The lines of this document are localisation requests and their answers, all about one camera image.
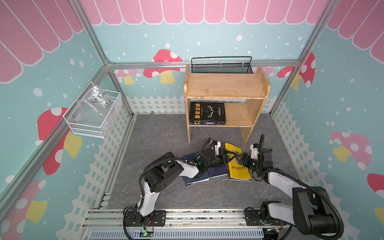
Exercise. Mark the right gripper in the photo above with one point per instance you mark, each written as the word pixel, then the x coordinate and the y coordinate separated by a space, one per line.
pixel 245 159

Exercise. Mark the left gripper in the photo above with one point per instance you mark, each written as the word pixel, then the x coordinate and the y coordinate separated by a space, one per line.
pixel 222 158

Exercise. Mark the yellow cartoon book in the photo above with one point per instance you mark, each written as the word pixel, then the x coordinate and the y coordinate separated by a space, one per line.
pixel 236 171

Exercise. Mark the dark blue book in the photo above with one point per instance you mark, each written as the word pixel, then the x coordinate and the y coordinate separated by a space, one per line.
pixel 195 180
pixel 218 172

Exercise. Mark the black deer antler book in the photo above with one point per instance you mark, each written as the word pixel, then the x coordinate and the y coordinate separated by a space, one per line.
pixel 200 111

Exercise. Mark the black wolf book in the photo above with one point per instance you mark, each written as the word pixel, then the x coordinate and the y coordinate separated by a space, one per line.
pixel 207 123

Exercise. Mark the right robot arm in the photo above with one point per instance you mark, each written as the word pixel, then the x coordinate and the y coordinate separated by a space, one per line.
pixel 311 210

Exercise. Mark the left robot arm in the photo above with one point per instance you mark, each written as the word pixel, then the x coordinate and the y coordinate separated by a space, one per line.
pixel 158 175

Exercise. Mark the wooden two-tier bookshelf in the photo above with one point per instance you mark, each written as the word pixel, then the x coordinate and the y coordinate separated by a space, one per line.
pixel 254 88

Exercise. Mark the clear plastic bag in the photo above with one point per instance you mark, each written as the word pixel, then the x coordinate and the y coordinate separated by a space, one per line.
pixel 98 100

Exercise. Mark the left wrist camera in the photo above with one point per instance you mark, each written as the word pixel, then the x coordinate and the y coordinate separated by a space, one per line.
pixel 215 145

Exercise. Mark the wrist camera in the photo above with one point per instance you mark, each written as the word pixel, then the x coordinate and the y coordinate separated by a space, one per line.
pixel 254 151
pixel 215 145

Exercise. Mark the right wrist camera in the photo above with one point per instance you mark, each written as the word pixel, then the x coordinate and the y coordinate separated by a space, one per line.
pixel 254 151

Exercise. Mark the black wire mesh basket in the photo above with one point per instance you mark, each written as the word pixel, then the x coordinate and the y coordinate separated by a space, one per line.
pixel 222 65

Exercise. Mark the white wire mesh basket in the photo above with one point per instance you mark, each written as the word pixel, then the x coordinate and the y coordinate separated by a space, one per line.
pixel 85 122

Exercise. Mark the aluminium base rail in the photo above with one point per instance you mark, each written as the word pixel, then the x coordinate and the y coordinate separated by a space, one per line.
pixel 186 224

